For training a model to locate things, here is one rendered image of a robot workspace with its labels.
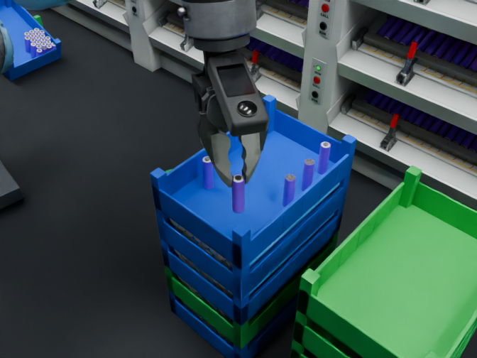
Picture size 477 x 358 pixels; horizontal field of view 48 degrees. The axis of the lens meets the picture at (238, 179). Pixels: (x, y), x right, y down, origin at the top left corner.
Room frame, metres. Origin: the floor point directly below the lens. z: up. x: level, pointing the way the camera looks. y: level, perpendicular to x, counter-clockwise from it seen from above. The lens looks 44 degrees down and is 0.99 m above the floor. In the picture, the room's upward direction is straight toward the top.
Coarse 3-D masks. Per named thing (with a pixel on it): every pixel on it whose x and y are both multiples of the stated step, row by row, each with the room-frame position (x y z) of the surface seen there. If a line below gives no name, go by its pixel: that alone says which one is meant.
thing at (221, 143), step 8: (216, 136) 0.55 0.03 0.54; (224, 136) 0.55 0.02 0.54; (216, 144) 0.55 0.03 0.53; (224, 144) 0.55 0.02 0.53; (216, 152) 0.55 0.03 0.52; (224, 152) 0.55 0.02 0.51; (216, 160) 0.54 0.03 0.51; (224, 160) 0.54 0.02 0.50; (216, 168) 0.54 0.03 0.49; (224, 168) 0.54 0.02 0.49; (224, 176) 0.54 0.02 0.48; (232, 176) 0.54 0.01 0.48
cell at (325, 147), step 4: (320, 144) 0.72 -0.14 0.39; (324, 144) 0.71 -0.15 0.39; (328, 144) 0.72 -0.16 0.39; (320, 148) 0.71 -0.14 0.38; (324, 148) 0.71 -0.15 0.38; (328, 148) 0.71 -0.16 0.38; (320, 152) 0.71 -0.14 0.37; (324, 152) 0.71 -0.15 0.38; (328, 152) 0.71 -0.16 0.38; (320, 156) 0.71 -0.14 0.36; (324, 156) 0.71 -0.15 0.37; (328, 156) 0.71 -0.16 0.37; (320, 160) 0.71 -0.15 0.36; (324, 160) 0.71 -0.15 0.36; (328, 160) 0.71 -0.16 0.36; (320, 164) 0.71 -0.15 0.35; (324, 164) 0.71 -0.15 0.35; (320, 168) 0.71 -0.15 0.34; (324, 168) 0.71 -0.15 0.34; (320, 172) 0.71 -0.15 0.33; (324, 172) 0.71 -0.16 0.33
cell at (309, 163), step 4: (308, 160) 0.67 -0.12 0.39; (312, 160) 0.67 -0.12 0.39; (304, 164) 0.67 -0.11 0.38; (308, 164) 0.66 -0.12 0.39; (312, 164) 0.66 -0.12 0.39; (304, 168) 0.67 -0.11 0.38; (308, 168) 0.66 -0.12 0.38; (312, 168) 0.66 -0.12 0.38; (304, 172) 0.67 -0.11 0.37; (308, 172) 0.66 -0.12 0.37; (312, 172) 0.66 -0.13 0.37; (304, 176) 0.66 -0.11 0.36; (308, 176) 0.66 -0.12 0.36; (312, 176) 0.66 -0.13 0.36; (304, 180) 0.66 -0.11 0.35; (308, 180) 0.66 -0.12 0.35; (304, 184) 0.66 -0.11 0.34; (308, 184) 0.66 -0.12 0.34; (304, 188) 0.66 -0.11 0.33
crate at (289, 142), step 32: (288, 128) 0.81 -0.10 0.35; (192, 160) 0.69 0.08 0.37; (288, 160) 0.75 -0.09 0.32; (352, 160) 0.72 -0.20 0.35; (160, 192) 0.62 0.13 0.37; (192, 192) 0.66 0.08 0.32; (224, 192) 0.66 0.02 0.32; (256, 192) 0.66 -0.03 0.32; (320, 192) 0.64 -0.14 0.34; (192, 224) 0.57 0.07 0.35; (224, 224) 0.59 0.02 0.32; (256, 224) 0.59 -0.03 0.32; (288, 224) 0.58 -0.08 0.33; (224, 256) 0.52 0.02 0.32; (256, 256) 0.52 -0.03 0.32
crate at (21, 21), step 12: (0, 0) 1.80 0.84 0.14; (0, 12) 1.78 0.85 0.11; (12, 12) 1.80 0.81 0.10; (24, 12) 1.76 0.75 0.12; (12, 24) 1.74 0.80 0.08; (24, 24) 1.76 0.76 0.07; (36, 24) 1.72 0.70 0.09; (12, 36) 1.69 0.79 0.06; (24, 48) 1.65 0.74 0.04; (60, 48) 1.64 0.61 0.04; (24, 60) 1.60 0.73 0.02; (36, 60) 1.57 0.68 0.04; (48, 60) 1.61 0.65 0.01; (12, 72) 1.50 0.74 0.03; (24, 72) 1.54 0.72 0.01
